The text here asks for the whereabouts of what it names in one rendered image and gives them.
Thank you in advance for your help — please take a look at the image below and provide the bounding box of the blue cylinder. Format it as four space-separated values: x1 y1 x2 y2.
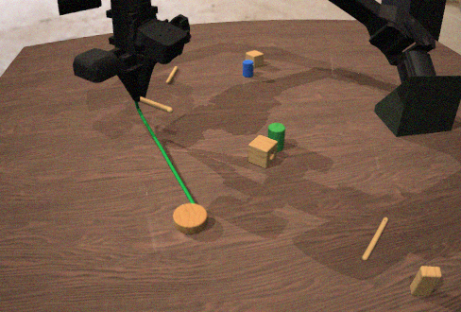
243 60 254 78

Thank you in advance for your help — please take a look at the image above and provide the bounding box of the green cylinder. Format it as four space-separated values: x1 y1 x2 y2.
268 123 285 152

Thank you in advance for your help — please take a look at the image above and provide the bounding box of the round tan wooden disc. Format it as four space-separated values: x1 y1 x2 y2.
173 204 208 234

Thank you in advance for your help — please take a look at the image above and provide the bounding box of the thin wooden stick with green string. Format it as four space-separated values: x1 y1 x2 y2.
135 97 196 204

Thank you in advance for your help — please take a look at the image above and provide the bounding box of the small yellow wooden stick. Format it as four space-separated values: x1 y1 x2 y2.
166 66 178 83

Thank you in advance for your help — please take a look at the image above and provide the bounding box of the light wooden stick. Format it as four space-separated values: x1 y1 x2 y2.
362 217 388 261

